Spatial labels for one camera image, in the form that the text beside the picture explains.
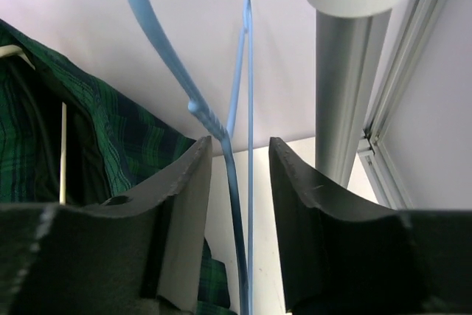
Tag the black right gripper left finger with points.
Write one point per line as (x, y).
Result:
(137, 253)

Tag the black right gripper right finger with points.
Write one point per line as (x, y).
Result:
(342, 254)

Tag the blue wire hanger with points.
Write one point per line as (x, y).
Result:
(200, 109)

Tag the cream wooden hanger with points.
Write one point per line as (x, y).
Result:
(13, 50)

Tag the dark green plaid garment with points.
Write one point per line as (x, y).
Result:
(113, 144)

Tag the silver white clothes rack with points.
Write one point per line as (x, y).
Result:
(350, 36)

